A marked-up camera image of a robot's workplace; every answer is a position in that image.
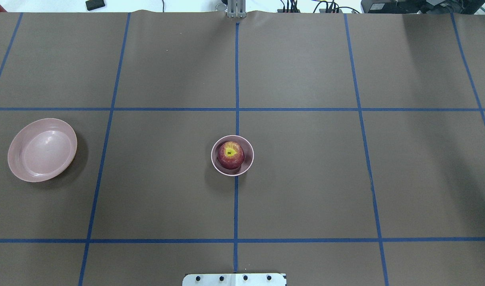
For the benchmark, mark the pink bowl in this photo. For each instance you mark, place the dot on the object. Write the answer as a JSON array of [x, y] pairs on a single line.
[[248, 150]]

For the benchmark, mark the red apple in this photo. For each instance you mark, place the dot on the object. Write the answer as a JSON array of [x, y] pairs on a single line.
[[230, 155]]

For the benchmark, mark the pink plate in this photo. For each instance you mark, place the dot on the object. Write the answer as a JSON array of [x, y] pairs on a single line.
[[42, 150]]

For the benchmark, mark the orange black usb hub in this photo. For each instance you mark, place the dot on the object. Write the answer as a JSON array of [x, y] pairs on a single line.
[[288, 10]]

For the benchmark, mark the small black device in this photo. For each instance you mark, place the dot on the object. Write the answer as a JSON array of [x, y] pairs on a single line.
[[94, 4]]

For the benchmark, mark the aluminium frame post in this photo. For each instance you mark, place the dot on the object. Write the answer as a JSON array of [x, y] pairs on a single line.
[[236, 8]]

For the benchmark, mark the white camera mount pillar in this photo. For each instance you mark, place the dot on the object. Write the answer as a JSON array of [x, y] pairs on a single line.
[[235, 279]]

